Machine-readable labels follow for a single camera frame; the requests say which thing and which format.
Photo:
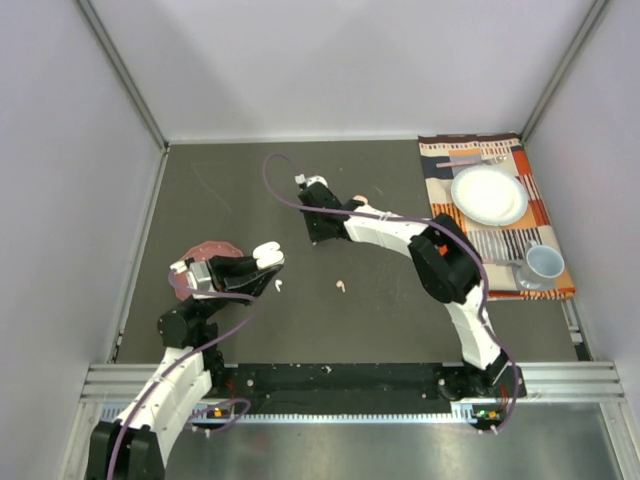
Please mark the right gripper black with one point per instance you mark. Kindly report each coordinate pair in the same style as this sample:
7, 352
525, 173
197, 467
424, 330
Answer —
316, 237

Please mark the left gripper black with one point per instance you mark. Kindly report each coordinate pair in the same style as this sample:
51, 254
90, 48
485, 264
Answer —
239, 274

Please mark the white earbud charging case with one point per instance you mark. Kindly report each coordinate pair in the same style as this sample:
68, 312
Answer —
268, 255

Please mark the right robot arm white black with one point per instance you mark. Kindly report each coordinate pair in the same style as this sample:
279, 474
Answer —
447, 265

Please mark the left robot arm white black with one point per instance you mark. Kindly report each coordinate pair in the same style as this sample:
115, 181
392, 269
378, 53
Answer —
138, 442

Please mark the pink earbud charging case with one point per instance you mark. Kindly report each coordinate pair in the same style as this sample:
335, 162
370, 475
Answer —
363, 200

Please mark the pink polka dot plate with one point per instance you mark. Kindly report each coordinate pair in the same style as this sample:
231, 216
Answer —
202, 252

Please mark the white paper plate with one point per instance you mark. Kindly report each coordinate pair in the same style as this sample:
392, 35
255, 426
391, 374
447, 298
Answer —
489, 196

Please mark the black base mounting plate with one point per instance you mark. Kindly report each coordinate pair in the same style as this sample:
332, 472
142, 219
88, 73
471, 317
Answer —
362, 388

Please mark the patterned orange placemat cloth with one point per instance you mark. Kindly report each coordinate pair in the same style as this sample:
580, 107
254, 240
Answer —
506, 242

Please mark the light blue cup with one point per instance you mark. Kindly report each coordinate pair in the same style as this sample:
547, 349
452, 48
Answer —
542, 265

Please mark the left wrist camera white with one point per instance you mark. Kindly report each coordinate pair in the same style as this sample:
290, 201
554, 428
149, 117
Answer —
191, 278

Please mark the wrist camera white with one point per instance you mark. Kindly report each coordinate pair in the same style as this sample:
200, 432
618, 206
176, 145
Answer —
303, 181
191, 278

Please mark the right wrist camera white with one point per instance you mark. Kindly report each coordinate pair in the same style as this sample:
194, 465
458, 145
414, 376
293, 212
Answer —
303, 181

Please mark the pink handled fork rear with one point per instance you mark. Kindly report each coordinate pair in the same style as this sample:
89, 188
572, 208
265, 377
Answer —
483, 161

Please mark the right aluminium corner post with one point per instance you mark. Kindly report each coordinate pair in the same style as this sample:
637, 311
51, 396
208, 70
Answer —
587, 28

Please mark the aluminium corner post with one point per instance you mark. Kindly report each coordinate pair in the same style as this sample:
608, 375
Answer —
118, 66
587, 28

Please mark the left aluminium corner post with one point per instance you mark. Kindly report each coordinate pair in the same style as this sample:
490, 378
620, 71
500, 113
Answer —
118, 66

